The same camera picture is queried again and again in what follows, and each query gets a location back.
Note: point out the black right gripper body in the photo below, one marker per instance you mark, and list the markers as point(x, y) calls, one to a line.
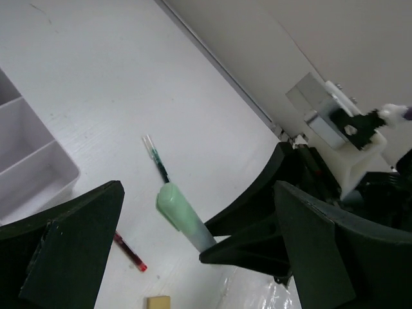
point(381, 197)

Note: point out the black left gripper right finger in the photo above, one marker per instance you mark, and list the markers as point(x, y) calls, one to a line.
point(340, 260)

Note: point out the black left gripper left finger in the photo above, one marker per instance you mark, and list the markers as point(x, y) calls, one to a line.
point(57, 258)

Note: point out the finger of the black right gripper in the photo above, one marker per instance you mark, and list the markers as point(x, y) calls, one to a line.
point(257, 201)
point(259, 247)

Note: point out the red pen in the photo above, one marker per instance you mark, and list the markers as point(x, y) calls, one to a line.
point(118, 239)

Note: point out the green highlighter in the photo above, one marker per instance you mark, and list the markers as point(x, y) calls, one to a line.
point(174, 207)

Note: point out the green pen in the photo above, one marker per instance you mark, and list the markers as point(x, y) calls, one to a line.
point(153, 153)

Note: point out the white right organizer bin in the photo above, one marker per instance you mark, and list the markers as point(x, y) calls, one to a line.
point(36, 172)

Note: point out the yellow eraser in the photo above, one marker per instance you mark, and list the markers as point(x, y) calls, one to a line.
point(158, 302)

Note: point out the metal rail right side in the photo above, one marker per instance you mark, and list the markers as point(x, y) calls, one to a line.
point(252, 49)

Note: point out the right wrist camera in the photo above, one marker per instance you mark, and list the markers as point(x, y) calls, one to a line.
point(347, 141)

